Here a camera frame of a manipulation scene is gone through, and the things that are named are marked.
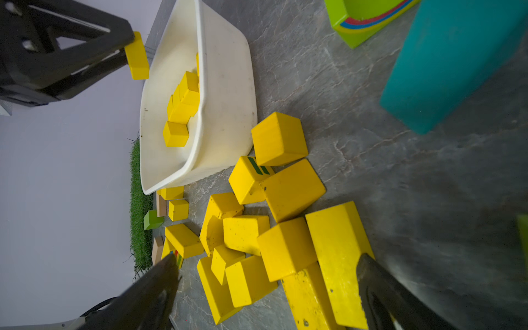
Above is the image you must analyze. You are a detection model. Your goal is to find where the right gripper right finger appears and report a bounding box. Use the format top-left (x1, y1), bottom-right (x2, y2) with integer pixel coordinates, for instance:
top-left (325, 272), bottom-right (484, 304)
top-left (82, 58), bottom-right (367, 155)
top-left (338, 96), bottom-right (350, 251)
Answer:
top-left (356, 254), bottom-right (455, 329)

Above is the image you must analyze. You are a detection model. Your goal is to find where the light green cube block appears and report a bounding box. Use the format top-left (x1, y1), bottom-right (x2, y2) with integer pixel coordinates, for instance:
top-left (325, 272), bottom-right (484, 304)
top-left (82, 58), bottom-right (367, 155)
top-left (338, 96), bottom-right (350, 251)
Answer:
top-left (516, 214), bottom-right (528, 265)

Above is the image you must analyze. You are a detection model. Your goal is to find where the long yellow block right diagonal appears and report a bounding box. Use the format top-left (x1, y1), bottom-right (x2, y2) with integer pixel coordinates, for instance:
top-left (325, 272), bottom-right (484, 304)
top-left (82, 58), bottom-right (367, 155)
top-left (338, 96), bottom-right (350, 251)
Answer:
top-left (280, 262), bottom-right (345, 329)

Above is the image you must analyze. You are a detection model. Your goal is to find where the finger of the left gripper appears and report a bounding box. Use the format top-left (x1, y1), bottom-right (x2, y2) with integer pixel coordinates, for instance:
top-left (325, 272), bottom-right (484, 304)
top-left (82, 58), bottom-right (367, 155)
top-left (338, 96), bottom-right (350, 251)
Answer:
top-left (1, 1), bottom-right (134, 89)
top-left (1, 51), bottom-right (128, 107)

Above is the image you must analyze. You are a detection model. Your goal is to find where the teal triangle block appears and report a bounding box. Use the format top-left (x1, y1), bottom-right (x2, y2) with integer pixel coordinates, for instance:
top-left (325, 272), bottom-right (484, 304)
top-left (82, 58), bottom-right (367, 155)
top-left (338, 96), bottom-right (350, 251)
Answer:
top-left (380, 1), bottom-right (527, 134)

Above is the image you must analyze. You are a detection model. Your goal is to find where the green wedge block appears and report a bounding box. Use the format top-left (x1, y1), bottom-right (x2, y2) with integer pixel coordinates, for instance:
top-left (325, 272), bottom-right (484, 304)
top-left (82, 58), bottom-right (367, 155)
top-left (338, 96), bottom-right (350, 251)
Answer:
top-left (144, 210), bottom-right (164, 230)

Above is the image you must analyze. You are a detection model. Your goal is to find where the green artificial grass mat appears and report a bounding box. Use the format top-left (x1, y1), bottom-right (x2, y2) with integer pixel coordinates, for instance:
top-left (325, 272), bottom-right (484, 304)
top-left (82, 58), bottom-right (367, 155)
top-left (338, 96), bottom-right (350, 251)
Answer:
top-left (129, 139), bottom-right (153, 272)

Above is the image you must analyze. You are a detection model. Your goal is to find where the long yellow block left pile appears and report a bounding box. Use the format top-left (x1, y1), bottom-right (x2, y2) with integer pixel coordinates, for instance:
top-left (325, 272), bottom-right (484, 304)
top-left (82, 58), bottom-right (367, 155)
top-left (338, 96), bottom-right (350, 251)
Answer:
top-left (164, 224), bottom-right (204, 259)

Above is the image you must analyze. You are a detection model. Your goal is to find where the natural wood plank block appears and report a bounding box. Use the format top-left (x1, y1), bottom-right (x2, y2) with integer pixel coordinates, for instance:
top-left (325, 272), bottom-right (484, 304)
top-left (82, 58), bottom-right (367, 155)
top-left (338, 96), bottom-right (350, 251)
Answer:
top-left (155, 192), bottom-right (167, 217)

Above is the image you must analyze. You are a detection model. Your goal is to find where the yellow block right pile left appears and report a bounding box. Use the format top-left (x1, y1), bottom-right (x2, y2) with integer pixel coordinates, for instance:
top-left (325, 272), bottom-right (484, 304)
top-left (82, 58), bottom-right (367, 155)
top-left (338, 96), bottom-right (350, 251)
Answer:
top-left (197, 257), bottom-right (242, 325)

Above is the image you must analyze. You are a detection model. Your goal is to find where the yellow rectangular block left pile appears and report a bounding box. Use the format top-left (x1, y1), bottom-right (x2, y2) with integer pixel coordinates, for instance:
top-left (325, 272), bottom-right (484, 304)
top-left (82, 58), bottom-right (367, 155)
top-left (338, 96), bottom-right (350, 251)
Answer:
top-left (162, 239), bottom-right (184, 269)

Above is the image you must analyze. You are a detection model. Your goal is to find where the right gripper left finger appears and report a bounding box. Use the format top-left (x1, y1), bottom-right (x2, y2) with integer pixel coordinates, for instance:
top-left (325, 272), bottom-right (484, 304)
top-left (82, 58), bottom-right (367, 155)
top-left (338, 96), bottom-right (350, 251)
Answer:
top-left (81, 254), bottom-right (180, 329)

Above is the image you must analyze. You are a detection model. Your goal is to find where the green arch block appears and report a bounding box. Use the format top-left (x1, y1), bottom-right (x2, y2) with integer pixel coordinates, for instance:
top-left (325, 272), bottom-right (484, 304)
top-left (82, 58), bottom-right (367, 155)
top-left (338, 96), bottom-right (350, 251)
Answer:
top-left (324, 0), bottom-right (420, 49)

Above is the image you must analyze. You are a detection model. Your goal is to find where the white plastic bin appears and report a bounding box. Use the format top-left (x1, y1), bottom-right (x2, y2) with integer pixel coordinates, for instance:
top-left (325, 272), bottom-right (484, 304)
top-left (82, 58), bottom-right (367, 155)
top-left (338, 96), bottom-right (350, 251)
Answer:
top-left (140, 1), bottom-right (258, 194)

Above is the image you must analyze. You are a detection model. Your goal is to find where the natural wood long block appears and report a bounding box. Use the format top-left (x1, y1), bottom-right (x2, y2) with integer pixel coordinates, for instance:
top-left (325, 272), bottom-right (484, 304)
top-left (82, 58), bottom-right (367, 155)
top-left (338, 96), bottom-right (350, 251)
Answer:
top-left (151, 236), bottom-right (164, 265)

